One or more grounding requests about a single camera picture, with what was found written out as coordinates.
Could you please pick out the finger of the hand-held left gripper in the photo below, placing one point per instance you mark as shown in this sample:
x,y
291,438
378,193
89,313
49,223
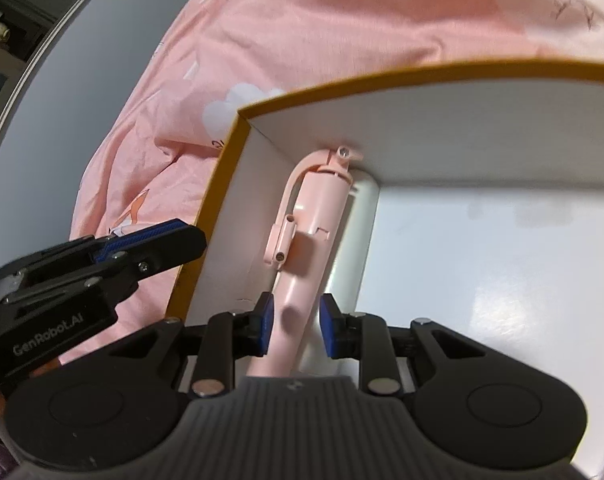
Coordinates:
x,y
132,240
177,250

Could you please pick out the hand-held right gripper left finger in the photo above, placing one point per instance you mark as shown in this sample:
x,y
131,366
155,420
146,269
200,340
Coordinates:
x,y
266,322

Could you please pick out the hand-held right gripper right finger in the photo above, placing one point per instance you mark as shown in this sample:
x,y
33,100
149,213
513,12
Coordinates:
x,y
327,325

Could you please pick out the pink selfie stick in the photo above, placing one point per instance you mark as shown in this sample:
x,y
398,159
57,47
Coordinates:
x,y
322,205

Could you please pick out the yellow cardboard box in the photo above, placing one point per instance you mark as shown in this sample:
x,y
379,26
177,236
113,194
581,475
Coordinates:
x,y
481,160

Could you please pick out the pink printed blanket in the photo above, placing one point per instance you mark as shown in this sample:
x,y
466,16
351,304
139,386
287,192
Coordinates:
x,y
332,20

